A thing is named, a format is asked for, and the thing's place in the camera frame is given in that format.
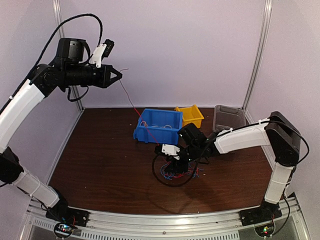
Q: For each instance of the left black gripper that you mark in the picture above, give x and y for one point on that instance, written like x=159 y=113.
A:
x=104 y=81

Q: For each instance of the aluminium frame post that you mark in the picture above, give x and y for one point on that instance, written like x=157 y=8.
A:
x=61 y=34
x=263 y=36

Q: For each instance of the aluminium front rail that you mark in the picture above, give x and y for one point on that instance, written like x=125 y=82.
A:
x=221 y=225

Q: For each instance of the right aluminium frame post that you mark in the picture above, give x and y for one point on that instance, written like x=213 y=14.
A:
x=263 y=36

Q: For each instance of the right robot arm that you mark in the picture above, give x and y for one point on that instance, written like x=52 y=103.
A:
x=275 y=135

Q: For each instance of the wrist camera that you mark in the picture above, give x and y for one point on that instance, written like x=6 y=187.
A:
x=168 y=150
x=101 y=51

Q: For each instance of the blue plastic bin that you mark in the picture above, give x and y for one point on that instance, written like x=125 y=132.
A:
x=158 y=126

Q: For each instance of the left aluminium frame post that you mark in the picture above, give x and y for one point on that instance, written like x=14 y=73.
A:
x=61 y=34

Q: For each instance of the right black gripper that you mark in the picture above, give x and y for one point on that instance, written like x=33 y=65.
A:
x=179 y=167

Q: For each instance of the yellow plastic bin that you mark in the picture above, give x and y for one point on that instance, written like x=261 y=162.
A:
x=191 y=114

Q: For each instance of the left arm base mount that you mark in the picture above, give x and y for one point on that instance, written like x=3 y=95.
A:
x=63 y=213

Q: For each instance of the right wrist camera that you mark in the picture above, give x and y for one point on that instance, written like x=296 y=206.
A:
x=168 y=150

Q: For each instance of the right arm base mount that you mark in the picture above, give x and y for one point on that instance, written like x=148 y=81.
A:
x=265 y=212

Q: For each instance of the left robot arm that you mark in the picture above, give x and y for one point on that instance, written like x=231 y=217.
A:
x=73 y=65

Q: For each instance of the clear grey plastic container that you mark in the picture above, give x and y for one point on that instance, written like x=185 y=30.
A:
x=226 y=117

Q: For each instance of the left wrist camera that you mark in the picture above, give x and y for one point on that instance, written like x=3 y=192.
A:
x=101 y=51

